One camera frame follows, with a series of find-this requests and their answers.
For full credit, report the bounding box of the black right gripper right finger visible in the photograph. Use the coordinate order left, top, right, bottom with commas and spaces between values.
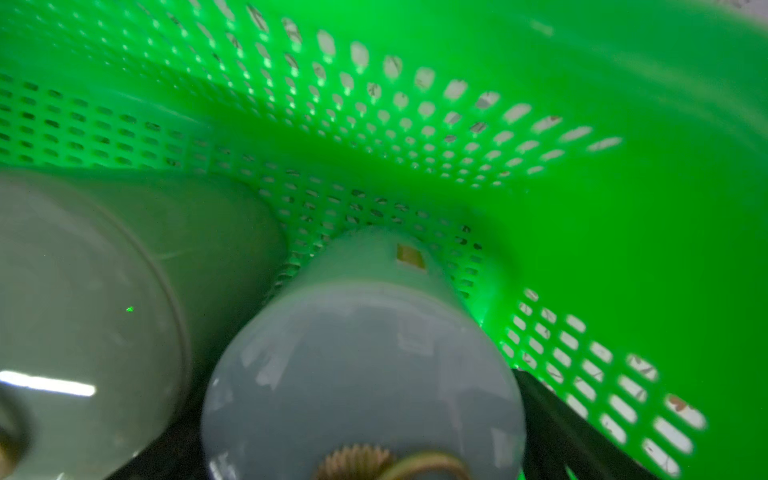
512, 369, 656, 480

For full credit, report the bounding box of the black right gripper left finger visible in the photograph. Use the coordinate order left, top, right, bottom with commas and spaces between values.
109, 413, 207, 480

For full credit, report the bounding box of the blue-grey tea canister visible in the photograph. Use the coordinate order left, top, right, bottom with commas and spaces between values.
1, 167, 287, 479
201, 227, 526, 479

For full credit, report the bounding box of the green plastic basket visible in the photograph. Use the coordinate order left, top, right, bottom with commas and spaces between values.
1, 1, 767, 479

